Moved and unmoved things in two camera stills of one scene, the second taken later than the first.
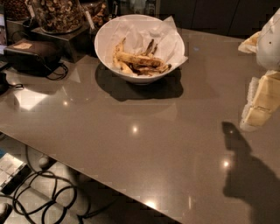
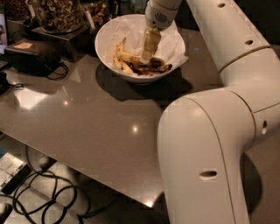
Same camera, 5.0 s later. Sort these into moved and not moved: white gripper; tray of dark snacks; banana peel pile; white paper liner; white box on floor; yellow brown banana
Moved: white gripper; yellow brown banana
Not moved: banana peel pile; white box on floor; white paper liner; tray of dark snacks
